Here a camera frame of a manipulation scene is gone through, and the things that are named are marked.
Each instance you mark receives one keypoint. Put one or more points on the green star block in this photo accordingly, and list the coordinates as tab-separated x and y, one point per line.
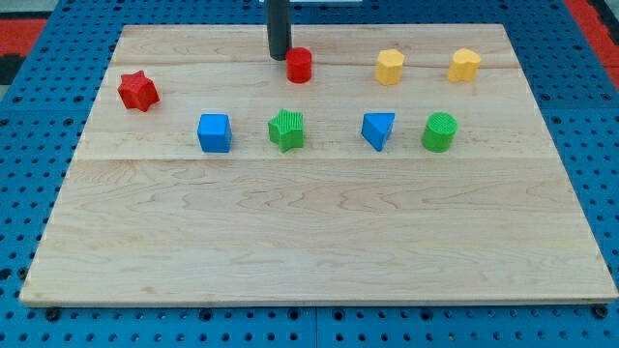
287	130

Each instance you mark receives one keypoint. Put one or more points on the blue cube block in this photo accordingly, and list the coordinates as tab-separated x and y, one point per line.
214	133

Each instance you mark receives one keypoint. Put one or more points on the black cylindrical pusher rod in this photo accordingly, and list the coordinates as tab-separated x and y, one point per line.
278	22

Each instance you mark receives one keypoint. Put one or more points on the red cylinder block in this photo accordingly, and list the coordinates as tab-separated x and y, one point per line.
298	65

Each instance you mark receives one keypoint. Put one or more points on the yellow hexagon block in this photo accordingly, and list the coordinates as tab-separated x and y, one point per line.
389	67

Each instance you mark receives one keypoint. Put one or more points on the red star block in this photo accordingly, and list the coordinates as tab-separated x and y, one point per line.
137	91

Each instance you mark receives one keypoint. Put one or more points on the yellow heart block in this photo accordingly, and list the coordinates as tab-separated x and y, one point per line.
464	65

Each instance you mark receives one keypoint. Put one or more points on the blue triangle block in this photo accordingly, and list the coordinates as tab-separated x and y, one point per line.
376	128

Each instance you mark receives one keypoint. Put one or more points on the light wooden board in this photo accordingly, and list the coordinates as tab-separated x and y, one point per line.
146	218

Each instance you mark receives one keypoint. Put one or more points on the green cylinder block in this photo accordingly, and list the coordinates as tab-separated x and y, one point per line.
439	132

